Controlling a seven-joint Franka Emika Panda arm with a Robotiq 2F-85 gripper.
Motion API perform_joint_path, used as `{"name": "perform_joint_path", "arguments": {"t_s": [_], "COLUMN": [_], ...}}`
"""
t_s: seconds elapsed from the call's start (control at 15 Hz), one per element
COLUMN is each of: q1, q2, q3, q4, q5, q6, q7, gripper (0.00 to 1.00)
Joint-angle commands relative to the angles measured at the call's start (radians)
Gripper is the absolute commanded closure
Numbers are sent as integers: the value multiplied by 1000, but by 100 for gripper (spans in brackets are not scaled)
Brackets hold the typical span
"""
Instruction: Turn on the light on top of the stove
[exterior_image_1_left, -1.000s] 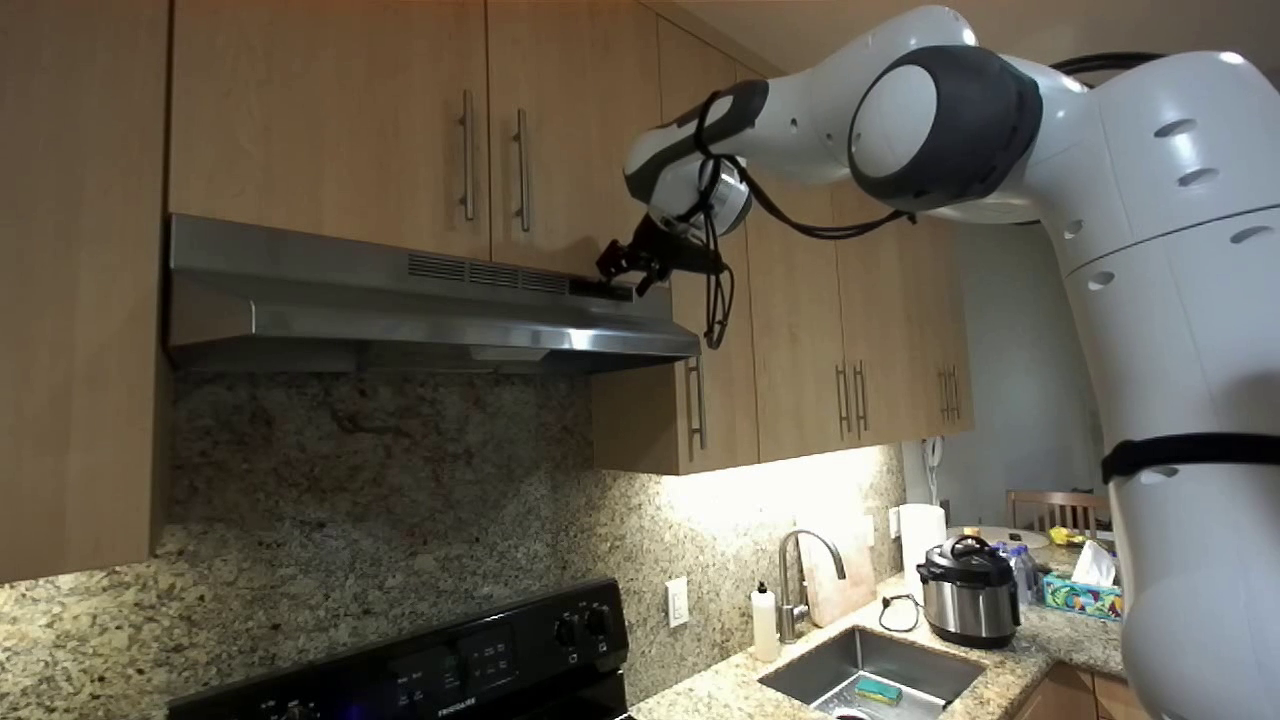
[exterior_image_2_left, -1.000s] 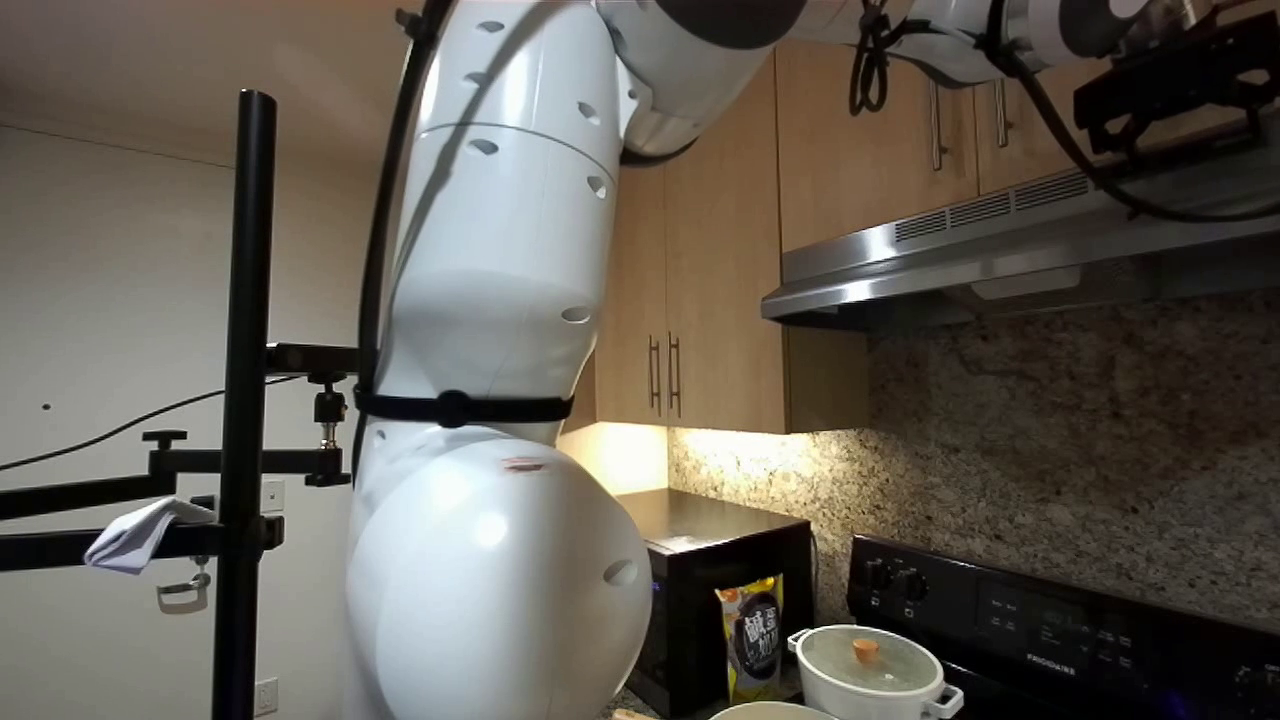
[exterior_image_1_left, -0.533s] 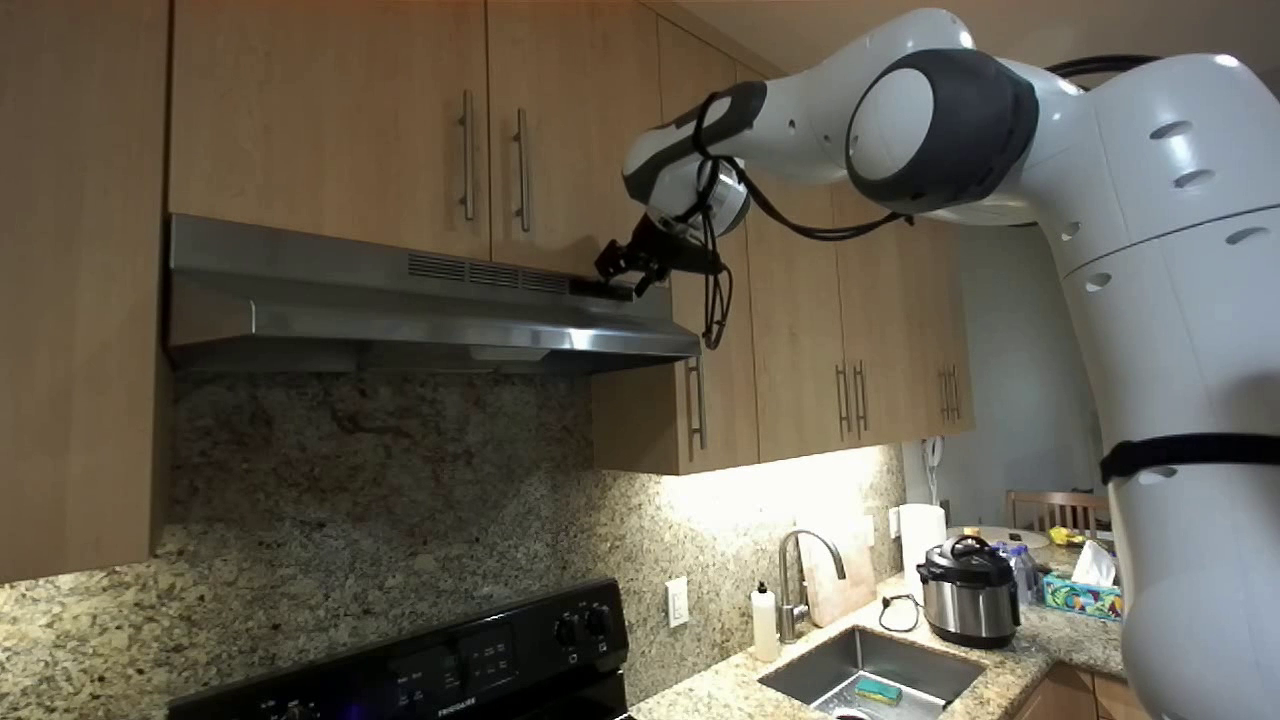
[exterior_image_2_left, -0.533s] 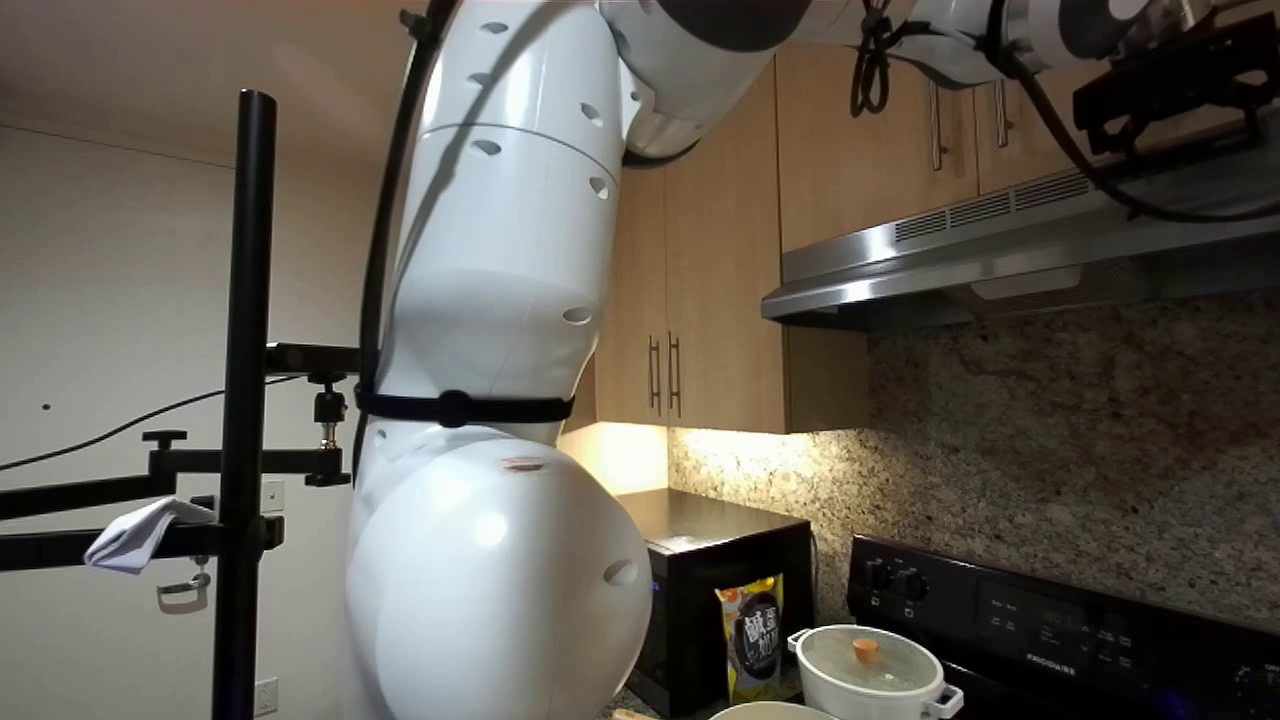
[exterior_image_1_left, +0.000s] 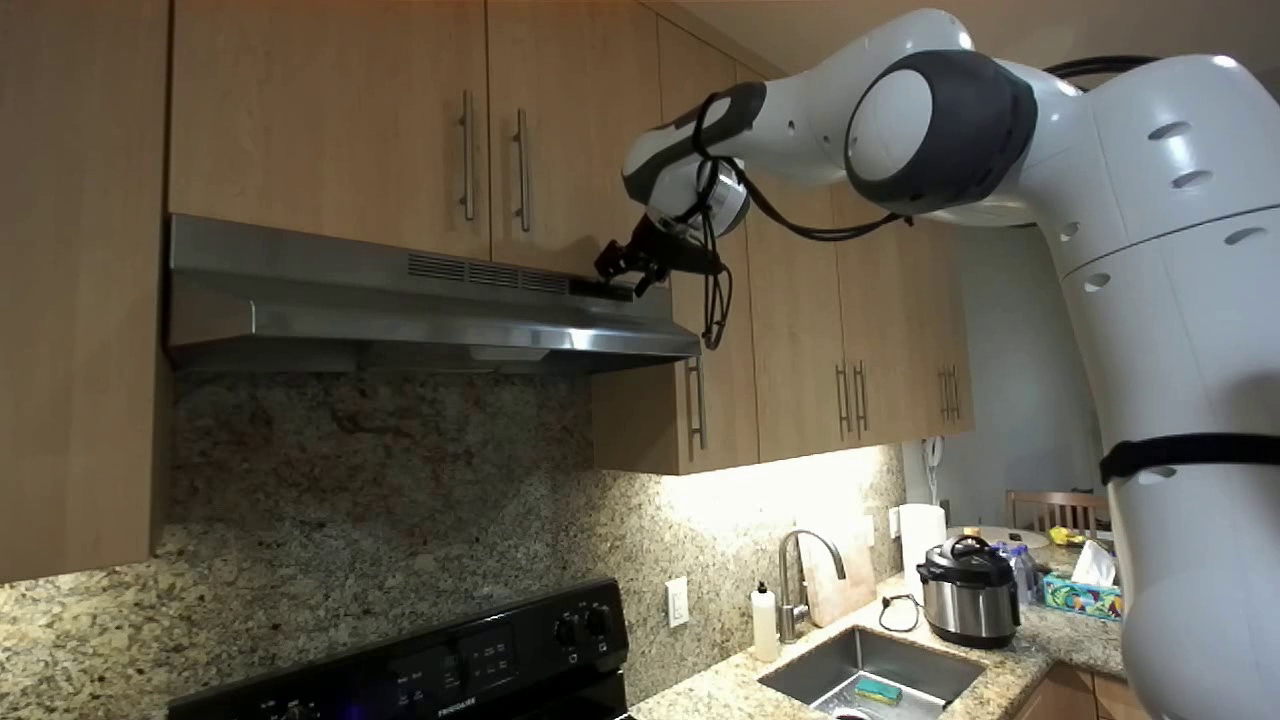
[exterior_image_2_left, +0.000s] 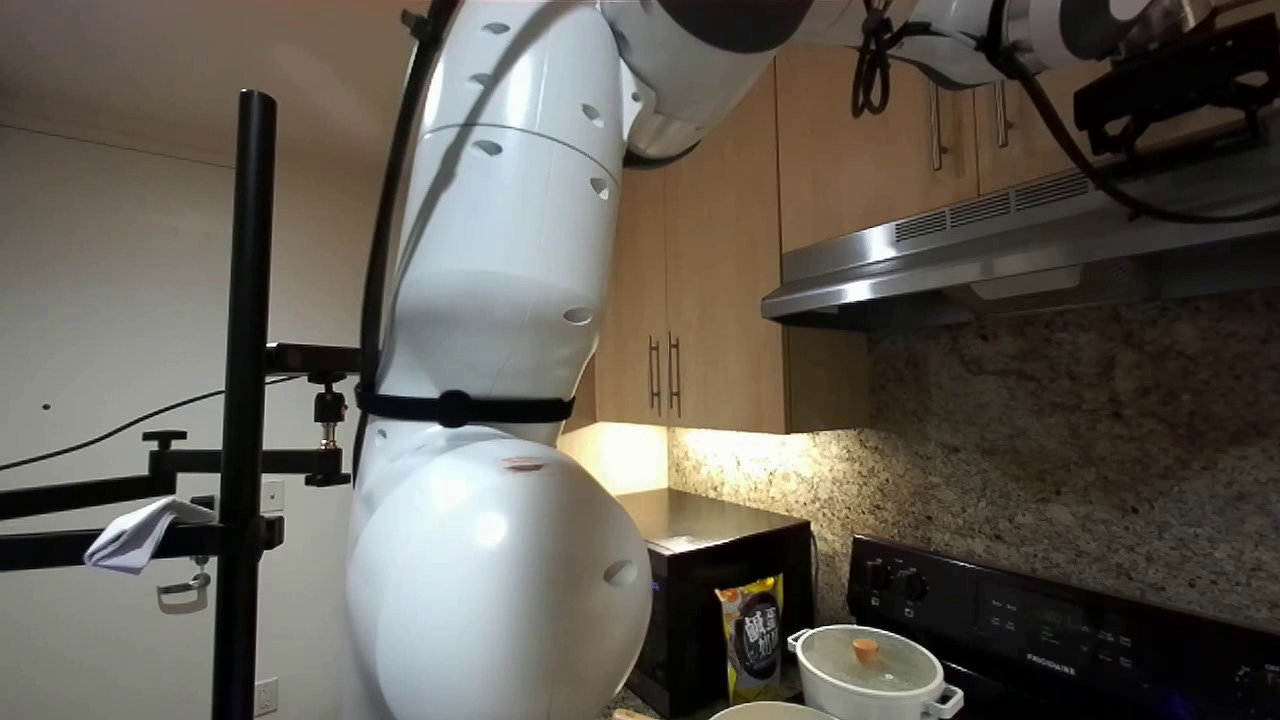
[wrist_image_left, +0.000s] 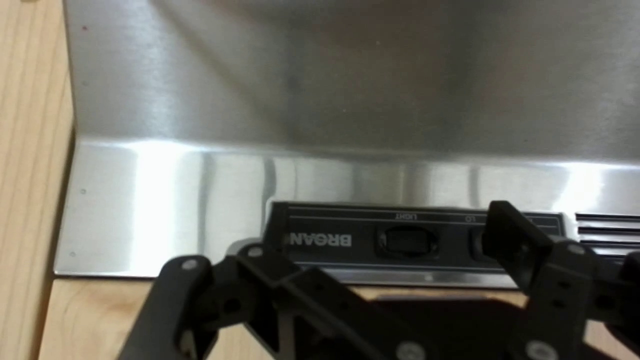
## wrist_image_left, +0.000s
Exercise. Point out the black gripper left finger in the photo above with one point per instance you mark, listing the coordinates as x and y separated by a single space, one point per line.
267 306

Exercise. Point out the long wooden wall cabinet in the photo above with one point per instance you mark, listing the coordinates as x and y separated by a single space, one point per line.
30 166

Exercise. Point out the stainless steel range hood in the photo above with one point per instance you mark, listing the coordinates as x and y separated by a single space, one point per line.
332 80

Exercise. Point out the black hood control panel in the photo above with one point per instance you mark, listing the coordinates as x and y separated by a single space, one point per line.
332 221

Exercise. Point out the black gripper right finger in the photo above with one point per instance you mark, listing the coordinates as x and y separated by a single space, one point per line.
572 301

